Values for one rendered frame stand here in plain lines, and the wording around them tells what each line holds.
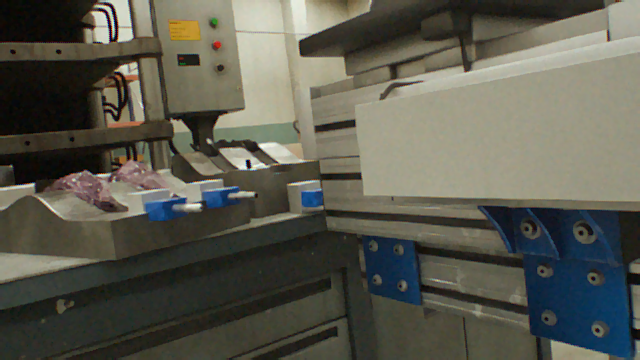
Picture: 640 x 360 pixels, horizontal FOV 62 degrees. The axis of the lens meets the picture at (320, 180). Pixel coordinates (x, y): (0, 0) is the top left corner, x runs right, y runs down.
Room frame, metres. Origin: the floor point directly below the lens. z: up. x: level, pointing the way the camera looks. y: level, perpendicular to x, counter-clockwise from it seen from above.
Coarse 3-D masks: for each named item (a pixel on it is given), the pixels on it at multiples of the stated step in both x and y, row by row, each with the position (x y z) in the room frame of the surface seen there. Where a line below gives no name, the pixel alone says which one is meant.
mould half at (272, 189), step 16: (272, 144) 1.35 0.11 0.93; (176, 160) 1.24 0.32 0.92; (192, 160) 1.19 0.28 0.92; (208, 160) 1.20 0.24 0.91; (240, 160) 1.23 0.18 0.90; (256, 160) 1.24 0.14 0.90; (288, 160) 1.27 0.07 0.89; (304, 160) 1.10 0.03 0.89; (176, 176) 1.25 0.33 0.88; (192, 176) 1.17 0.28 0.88; (208, 176) 1.10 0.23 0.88; (224, 176) 1.04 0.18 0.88; (240, 176) 0.99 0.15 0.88; (256, 176) 0.97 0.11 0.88; (272, 176) 0.98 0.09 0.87; (288, 176) 1.01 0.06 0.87; (304, 176) 1.03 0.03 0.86; (272, 192) 0.98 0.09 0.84; (256, 208) 0.96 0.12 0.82; (272, 208) 0.98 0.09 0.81; (288, 208) 1.00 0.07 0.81
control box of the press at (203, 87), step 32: (160, 0) 1.80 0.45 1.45; (192, 0) 1.86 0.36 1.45; (224, 0) 1.93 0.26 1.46; (160, 32) 1.79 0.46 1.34; (192, 32) 1.85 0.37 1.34; (224, 32) 1.92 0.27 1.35; (160, 64) 1.79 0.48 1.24; (192, 64) 1.84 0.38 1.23; (224, 64) 1.91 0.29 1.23; (192, 96) 1.83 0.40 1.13; (224, 96) 1.90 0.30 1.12; (192, 128) 1.91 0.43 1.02
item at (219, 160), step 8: (192, 144) 1.26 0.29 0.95; (208, 144) 1.29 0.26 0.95; (216, 144) 1.31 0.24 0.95; (224, 144) 1.33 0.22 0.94; (232, 144) 1.33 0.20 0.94; (240, 144) 1.31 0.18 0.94; (248, 144) 1.35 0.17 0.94; (256, 144) 1.33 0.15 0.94; (200, 152) 1.24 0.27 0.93; (216, 152) 1.26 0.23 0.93; (256, 152) 1.30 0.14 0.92; (264, 152) 1.29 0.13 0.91; (216, 160) 1.22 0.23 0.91; (224, 160) 1.22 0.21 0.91; (264, 160) 1.26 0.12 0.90; (272, 160) 1.26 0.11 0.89; (224, 168) 1.19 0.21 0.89; (232, 168) 1.19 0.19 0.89
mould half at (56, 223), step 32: (0, 192) 0.96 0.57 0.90; (32, 192) 1.00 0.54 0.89; (64, 192) 0.86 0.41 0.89; (128, 192) 0.91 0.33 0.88; (0, 224) 0.91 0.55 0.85; (32, 224) 0.84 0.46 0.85; (64, 224) 0.78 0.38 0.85; (96, 224) 0.73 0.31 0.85; (128, 224) 0.73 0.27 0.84; (160, 224) 0.77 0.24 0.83; (192, 224) 0.81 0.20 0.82; (224, 224) 0.86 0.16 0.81; (64, 256) 0.79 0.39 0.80; (96, 256) 0.73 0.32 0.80; (128, 256) 0.72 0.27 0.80
